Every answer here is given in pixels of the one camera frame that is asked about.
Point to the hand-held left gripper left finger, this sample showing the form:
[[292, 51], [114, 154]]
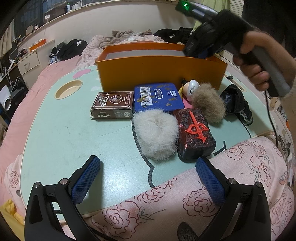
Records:
[[84, 180]]

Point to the dark box with red cross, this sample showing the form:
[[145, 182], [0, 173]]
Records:
[[194, 143]]

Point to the black clothes pile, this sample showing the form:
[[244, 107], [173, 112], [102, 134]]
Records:
[[168, 33]]

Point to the dark window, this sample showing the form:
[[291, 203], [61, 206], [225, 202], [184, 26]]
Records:
[[25, 16]]

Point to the black cloth pouch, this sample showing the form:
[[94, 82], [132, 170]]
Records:
[[235, 102]]

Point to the mint cartoon printed desktop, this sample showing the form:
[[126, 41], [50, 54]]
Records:
[[69, 139]]

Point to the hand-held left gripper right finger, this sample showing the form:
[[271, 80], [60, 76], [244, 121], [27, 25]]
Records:
[[210, 180]]

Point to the small orange storage box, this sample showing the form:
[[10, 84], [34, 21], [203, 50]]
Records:
[[37, 45]]

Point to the brown card box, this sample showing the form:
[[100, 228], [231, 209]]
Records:
[[111, 102]]

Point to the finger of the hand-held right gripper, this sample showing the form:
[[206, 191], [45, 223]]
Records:
[[204, 54]]

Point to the pink floral quilt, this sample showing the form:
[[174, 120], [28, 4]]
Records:
[[231, 173]]

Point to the brown fur ball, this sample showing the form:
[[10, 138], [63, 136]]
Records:
[[208, 102]]

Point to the round table mirror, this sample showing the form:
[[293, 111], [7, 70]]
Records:
[[29, 29]]

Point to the blue tin box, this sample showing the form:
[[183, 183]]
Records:
[[159, 95]]

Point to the white fur ball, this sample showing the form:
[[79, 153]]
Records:
[[155, 134]]

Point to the person's right hand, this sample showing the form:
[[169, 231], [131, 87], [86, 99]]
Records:
[[259, 39]]

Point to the white appliance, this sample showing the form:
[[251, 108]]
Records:
[[5, 98]]

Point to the rumpled light pink blanket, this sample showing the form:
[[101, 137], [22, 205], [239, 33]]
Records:
[[94, 44]]

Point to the dark hanging garment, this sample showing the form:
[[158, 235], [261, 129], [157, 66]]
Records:
[[272, 16]]

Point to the black clothes with striped cuff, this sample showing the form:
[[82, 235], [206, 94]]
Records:
[[69, 47]]

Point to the yellow cloth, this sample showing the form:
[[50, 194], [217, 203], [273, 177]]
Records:
[[9, 208]]

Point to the beige cloth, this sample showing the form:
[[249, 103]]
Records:
[[290, 98]]

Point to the orange cardboard box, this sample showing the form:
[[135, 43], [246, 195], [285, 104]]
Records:
[[150, 69]]

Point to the green hanging garment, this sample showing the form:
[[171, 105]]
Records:
[[219, 3]]

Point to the doll with white helmet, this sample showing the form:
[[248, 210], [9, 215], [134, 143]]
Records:
[[193, 87]]

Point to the white nightstand with drawer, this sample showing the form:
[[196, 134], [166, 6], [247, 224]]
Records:
[[27, 62]]

